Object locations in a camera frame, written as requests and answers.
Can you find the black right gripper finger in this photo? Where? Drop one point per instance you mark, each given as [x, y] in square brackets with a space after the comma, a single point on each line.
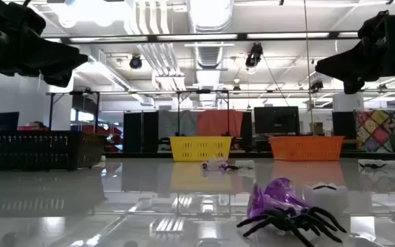
[348, 63]
[353, 87]

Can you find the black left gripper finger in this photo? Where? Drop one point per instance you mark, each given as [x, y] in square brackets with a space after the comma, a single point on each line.
[60, 78]
[67, 58]

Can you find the small white decoration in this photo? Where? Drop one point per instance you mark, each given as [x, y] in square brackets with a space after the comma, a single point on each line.
[391, 164]
[213, 163]
[328, 200]

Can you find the small black toy spider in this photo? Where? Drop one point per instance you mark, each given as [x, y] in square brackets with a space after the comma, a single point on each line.
[283, 221]

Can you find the black partition panel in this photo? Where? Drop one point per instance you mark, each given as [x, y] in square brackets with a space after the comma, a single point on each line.
[139, 132]
[344, 125]

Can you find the colourful patchwork quilt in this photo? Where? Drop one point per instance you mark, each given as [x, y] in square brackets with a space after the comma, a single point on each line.
[379, 130]

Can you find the person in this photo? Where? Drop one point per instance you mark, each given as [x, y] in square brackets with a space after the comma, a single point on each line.
[38, 125]

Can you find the brown cardboard box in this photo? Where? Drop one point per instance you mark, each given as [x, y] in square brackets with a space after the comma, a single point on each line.
[318, 128]

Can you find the black background monitor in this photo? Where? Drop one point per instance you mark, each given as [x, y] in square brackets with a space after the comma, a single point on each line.
[276, 120]
[3, 121]

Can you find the black plastic basket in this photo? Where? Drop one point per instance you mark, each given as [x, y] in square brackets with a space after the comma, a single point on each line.
[39, 149]

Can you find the orange plastic basket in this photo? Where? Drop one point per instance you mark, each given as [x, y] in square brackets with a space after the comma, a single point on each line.
[306, 148]

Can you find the black overhead beam with lights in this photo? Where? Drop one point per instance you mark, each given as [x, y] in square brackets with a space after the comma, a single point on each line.
[242, 36]

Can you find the grey hanging cloth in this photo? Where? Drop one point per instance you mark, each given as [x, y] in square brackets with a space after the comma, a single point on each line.
[170, 121]

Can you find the orange hanging cloth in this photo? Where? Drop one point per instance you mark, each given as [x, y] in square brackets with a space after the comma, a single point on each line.
[218, 123]

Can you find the yellow plastic basket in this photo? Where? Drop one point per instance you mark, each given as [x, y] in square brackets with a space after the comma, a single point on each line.
[201, 149]

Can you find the black background rig frame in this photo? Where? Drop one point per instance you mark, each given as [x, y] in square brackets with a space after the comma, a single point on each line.
[51, 113]

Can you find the black hanging ceiling camera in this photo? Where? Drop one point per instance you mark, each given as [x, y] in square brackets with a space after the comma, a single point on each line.
[253, 56]
[135, 62]

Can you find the black aluminium rig frame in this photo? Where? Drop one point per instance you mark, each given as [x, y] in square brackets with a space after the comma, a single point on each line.
[252, 155]

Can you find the white ventilation duct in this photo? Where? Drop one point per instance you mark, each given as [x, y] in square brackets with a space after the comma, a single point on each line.
[209, 55]

